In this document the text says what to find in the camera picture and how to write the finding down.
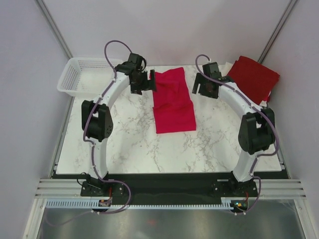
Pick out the bright red t shirt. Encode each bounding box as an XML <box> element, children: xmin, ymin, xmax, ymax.
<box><xmin>153</xmin><ymin>67</ymin><xmax>196</xmax><ymax>134</ymax></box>

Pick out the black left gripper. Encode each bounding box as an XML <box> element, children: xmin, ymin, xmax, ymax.
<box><xmin>131</xmin><ymin>71</ymin><xmax>157</xmax><ymax>96</ymax></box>

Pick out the dark red folded t shirt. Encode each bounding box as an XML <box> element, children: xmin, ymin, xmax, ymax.
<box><xmin>227</xmin><ymin>56</ymin><xmax>280</xmax><ymax>105</ymax></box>

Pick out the cream folded t shirt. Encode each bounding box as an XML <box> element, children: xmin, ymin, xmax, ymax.
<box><xmin>219</xmin><ymin>62</ymin><xmax>267</xmax><ymax>107</ymax></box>

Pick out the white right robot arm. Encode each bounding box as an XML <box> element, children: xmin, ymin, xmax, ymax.
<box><xmin>192</xmin><ymin>62</ymin><xmax>279</xmax><ymax>196</ymax></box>

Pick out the white plastic basket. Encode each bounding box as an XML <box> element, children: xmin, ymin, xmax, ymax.
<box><xmin>57</xmin><ymin>57</ymin><xmax>123</xmax><ymax>99</ymax></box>

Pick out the white slotted cable duct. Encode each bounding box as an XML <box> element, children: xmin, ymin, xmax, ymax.
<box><xmin>45</xmin><ymin>198</ymin><xmax>249</xmax><ymax>210</ymax></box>

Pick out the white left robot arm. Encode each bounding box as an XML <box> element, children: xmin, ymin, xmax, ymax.
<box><xmin>81</xmin><ymin>53</ymin><xmax>157</xmax><ymax>196</ymax></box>

